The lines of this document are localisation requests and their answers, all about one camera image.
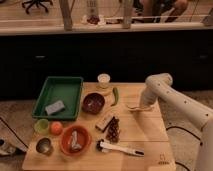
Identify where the silver metal fork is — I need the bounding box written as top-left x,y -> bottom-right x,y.
126,105 -> 143,111

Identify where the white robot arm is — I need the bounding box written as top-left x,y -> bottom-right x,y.
139,73 -> 213,171

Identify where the purple bowl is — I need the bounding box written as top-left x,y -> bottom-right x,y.
82,93 -> 105,114

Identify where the orange bowl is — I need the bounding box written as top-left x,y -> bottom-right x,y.
60,124 -> 91,157

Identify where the grey object in orange bowl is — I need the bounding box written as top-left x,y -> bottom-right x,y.
71,131 -> 82,150

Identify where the green pepper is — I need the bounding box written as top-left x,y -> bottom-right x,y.
111,87 -> 119,106

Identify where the brown grape bunch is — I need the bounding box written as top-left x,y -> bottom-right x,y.
106,118 -> 120,143

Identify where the wooden block eraser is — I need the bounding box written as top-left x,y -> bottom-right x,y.
95,114 -> 114,132

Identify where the white cup on saucer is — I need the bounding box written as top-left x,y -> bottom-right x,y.
97,73 -> 110,95

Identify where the green plastic tray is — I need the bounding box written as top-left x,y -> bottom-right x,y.
32,76 -> 83,121

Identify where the orange ball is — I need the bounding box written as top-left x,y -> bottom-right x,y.
50,121 -> 63,135

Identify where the grey blue sponge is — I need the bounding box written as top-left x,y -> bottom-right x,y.
45,100 -> 65,115

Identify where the person in background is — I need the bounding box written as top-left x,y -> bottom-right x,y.
133,0 -> 188,23

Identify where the small green cup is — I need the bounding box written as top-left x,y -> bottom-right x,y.
34,119 -> 49,135

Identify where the metal cup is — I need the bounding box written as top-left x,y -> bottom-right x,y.
36,138 -> 53,156

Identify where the black office chair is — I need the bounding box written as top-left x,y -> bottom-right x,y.
21,0 -> 53,14

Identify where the black cable right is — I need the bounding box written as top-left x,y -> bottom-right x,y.
166,125 -> 203,171

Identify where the black cable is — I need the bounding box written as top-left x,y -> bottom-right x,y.
0,116 -> 30,150
166,125 -> 203,171

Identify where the black cable left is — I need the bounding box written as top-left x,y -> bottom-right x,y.
0,116 -> 30,150

